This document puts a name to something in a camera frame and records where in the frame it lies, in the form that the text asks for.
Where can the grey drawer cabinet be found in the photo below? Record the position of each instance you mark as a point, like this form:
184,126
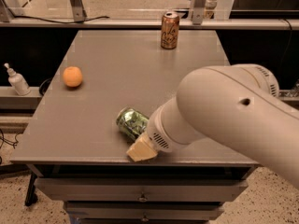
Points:
75,145

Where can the grey drawer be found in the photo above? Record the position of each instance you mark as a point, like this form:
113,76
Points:
139,211
141,190

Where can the green soda can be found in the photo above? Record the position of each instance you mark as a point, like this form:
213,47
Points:
131,122

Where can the orange soda can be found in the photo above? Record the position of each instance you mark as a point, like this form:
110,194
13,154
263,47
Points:
169,30

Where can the lower grey drawer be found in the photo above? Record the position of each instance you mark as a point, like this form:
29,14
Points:
139,211

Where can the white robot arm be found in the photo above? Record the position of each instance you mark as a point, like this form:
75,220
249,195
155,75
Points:
236,106

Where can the left metal bracket post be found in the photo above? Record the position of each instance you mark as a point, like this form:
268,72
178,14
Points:
79,13

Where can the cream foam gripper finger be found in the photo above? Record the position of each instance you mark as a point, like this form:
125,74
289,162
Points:
142,149

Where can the upper grey drawer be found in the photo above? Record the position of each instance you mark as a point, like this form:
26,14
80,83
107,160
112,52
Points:
141,190

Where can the orange fruit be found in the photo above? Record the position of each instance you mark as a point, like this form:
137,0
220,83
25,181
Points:
72,76

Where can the white pump bottle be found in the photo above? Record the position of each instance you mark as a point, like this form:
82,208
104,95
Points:
17,81

